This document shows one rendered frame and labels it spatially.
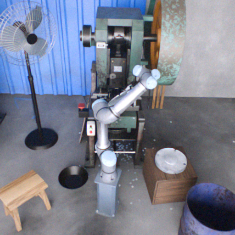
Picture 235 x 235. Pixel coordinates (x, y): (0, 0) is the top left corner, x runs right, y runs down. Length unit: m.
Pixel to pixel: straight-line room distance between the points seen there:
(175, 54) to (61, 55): 2.03
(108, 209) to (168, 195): 0.57
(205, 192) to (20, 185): 1.55
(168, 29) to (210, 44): 1.91
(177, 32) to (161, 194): 1.42
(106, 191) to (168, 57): 1.18
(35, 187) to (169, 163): 1.19
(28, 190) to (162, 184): 1.14
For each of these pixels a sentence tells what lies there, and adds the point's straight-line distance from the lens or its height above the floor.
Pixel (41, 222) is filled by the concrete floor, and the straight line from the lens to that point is 2.58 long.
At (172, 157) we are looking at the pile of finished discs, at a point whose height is 0.39.
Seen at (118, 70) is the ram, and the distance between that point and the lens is 2.44.
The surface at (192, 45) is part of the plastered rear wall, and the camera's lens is 3.83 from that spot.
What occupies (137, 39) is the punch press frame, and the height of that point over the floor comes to 1.36.
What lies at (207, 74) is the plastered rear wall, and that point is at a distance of 4.11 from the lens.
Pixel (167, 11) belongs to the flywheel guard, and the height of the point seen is 1.63.
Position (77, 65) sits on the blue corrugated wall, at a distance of 3.79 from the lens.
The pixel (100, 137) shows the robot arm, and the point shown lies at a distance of 2.07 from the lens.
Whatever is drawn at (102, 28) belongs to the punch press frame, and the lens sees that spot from 2.26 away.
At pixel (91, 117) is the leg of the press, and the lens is 2.51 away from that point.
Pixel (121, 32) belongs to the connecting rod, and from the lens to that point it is 2.31.
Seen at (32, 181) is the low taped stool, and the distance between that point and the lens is 2.44.
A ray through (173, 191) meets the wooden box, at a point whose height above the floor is 0.17.
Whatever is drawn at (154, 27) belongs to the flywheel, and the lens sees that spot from 2.72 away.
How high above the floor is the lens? 2.16
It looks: 37 degrees down
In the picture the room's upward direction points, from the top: 3 degrees clockwise
